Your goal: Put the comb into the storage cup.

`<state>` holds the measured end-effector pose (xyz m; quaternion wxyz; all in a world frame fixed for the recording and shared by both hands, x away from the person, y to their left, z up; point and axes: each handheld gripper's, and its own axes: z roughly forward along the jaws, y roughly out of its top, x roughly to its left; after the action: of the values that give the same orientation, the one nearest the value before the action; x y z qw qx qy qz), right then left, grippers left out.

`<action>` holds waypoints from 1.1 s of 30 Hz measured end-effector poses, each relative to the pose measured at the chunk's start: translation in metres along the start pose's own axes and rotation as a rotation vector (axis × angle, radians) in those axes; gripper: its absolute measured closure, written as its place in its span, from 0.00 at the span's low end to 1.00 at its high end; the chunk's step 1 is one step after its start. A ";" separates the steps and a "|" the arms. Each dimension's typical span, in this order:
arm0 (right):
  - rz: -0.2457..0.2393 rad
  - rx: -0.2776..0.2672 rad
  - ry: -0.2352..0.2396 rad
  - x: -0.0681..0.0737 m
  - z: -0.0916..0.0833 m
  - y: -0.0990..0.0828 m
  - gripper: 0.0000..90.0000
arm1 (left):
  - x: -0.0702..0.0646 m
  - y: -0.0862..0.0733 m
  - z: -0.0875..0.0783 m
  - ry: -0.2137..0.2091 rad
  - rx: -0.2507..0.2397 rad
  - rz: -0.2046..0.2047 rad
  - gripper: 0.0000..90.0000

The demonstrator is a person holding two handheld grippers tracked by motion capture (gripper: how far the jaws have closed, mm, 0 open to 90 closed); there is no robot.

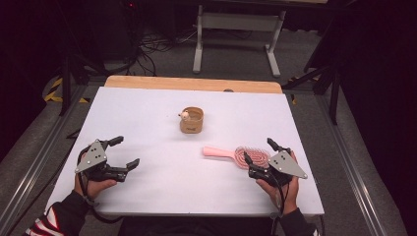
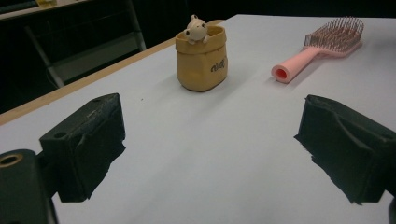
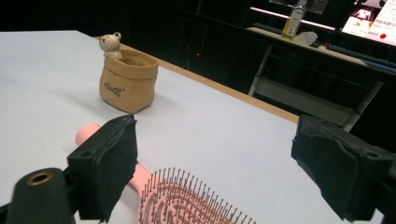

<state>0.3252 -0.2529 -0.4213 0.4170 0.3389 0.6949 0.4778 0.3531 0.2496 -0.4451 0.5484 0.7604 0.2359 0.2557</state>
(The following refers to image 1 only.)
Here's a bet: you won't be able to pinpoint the left hand-held gripper black cable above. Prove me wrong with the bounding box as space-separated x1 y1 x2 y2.
77 171 125 225

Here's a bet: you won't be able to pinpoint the pink hairbrush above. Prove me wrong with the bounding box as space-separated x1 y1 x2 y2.
202 146 271 171

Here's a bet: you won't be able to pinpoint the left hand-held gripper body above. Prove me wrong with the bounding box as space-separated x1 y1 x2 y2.
74 139 129 183

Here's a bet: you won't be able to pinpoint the person's right hand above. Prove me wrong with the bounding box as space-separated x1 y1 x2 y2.
255 150 300 216

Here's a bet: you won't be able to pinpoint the right hand-held gripper black cable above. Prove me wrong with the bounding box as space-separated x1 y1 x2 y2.
268 175 291 236

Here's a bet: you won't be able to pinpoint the hand-held gripper black cable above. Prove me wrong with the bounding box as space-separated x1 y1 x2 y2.
268 175 291 236
77 171 125 225

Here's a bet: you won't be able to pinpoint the yellow black hazard tape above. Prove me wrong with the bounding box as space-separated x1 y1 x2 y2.
43 77 91 104
287 75 322 106

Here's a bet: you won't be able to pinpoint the aluminium floor rail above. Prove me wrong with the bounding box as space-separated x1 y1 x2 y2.
0 84 91 236
314 93 392 236

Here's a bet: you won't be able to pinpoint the grey metal stand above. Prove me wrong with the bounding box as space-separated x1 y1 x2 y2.
192 3 287 79

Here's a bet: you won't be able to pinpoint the black tripod stand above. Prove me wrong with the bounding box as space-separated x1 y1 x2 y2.
282 38 343 126
53 0 111 116

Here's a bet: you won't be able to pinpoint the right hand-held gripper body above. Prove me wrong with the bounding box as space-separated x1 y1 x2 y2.
248 147 309 188

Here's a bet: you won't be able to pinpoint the person's left hand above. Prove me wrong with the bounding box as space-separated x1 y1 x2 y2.
73 147 119 202

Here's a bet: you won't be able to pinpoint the person's dark lap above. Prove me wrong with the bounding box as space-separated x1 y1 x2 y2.
117 215 283 236

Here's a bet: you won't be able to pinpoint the black floor cables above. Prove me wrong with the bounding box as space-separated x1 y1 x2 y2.
129 28 200 77

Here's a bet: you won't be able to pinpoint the tan bear cup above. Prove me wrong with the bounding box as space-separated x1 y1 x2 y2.
178 105 205 135

